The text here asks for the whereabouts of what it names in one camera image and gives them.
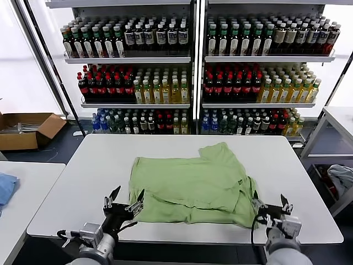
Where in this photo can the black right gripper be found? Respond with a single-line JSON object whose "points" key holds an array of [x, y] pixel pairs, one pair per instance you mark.
{"points": [[271, 214]]}

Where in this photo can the black metal pole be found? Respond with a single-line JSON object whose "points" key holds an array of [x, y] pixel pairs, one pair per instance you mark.
{"points": [[336, 84], [56, 71]]}

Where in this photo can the small white floor object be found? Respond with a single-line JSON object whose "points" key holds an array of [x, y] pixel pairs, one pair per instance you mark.
{"points": [[77, 133]]}

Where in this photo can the dark tea bottle green cap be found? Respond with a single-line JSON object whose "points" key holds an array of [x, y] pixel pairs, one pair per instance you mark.
{"points": [[67, 47], [120, 46], [99, 46], [212, 41], [88, 47], [246, 41], [109, 46], [78, 47], [257, 41], [234, 41], [268, 41], [223, 41]]}

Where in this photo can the light green shirt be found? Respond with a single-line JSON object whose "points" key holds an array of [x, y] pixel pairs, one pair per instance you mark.
{"points": [[187, 182]]}

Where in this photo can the dark bottle beige label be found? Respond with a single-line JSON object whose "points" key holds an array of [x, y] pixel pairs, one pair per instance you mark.
{"points": [[279, 37], [290, 37]]}

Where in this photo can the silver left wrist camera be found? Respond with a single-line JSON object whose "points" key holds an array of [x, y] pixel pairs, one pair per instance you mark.
{"points": [[91, 234]]}

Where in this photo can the dark bottle white cap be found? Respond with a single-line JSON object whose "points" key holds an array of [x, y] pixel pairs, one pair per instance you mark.
{"points": [[249, 127], [135, 127], [257, 127], [240, 127], [265, 127], [127, 127], [143, 127], [150, 127]]}

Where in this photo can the blue cloth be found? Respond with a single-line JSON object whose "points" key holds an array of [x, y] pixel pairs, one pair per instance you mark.
{"points": [[7, 187]]}

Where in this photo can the white metal frame table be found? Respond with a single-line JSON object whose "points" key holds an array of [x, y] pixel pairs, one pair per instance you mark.
{"points": [[337, 121]]}

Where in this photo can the yellow drink bottle green label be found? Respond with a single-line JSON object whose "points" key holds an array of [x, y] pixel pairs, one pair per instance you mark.
{"points": [[147, 94], [157, 94], [175, 94], [295, 94], [184, 127], [286, 94], [299, 127], [176, 127], [184, 94], [138, 94], [166, 94], [305, 94], [315, 92], [290, 127], [276, 94], [266, 94]]}

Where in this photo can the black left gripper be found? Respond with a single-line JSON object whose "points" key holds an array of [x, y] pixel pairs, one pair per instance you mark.
{"points": [[117, 211]]}

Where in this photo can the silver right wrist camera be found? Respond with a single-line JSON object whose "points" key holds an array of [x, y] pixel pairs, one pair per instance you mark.
{"points": [[288, 226]]}

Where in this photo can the green tinted bottle white cap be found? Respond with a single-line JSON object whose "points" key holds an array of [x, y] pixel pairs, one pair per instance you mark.
{"points": [[119, 125], [224, 126], [232, 126]]}

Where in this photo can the clear plastic packets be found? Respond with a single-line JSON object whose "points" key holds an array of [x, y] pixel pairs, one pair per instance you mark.
{"points": [[26, 127]]}

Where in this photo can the blue water bottle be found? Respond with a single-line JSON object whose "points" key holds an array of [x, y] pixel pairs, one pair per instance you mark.
{"points": [[95, 125], [104, 125], [205, 126], [214, 126]]}

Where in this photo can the reddish drink bottle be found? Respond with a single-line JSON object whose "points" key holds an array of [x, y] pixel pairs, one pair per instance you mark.
{"points": [[323, 38], [333, 38]]}

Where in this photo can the white grey clothes pile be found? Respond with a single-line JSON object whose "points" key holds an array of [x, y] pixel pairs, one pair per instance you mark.
{"points": [[340, 175]]}

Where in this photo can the grey metal shelf rack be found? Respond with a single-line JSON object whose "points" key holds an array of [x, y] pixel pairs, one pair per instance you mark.
{"points": [[264, 58], [127, 60]]}

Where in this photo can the dark bottle blue white label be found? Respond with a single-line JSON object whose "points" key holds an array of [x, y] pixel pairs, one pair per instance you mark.
{"points": [[128, 37], [183, 36], [173, 36], [161, 36], [149, 37], [139, 37], [302, 37], [312, 37]]}

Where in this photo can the brown cardboard box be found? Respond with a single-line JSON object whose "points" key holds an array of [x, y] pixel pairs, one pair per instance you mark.
{"points": [[16, 140]]}

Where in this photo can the cola bottle red cap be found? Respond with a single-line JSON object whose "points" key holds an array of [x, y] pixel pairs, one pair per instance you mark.
{"points": [[273, 125], [237, 87], [169, 125], [83, 88], [101, 88], [92, 88], [160, 125], [110, 88], [208, 87], [282, 125], [247, 87], [129, 88], [256, 87], [119, 88], [218, 87], [228, 87]]}

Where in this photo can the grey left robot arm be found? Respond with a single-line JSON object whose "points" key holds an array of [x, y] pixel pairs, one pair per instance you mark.
{"points": [[104, 248]]}

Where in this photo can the white side table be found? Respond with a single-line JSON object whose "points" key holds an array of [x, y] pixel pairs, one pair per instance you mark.
{"points": [[36, 193]]}

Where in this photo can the grey metal pole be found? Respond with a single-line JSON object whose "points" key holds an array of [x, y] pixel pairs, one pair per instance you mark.
{"points": [[40, 55]]}

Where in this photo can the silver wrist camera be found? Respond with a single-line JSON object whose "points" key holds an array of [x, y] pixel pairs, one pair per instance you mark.
{"points": [[91, 234], [288, 226]]}

